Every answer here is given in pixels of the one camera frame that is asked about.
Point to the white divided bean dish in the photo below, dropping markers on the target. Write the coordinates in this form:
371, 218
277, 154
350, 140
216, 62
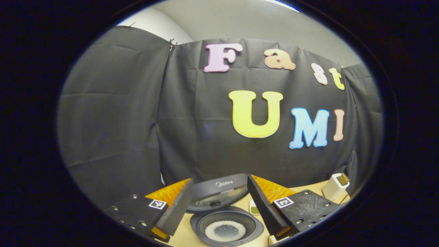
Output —
253, 207

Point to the black silver rice cooker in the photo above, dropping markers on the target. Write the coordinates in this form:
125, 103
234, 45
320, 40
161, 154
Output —
219, 190

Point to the white toaster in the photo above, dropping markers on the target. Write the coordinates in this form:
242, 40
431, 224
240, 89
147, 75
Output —
332, 190

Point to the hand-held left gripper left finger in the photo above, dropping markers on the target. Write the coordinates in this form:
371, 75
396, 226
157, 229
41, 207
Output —
178, 212

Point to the brown toast slice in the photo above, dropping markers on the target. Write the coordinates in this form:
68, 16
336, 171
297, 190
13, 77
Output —
343, 178

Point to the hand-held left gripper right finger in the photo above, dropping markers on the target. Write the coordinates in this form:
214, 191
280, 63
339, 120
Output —
262, 209

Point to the black backdrop cloth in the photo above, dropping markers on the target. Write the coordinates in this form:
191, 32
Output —
109, 120

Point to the white rice portion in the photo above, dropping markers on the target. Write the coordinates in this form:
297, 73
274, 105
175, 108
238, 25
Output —
214, 233

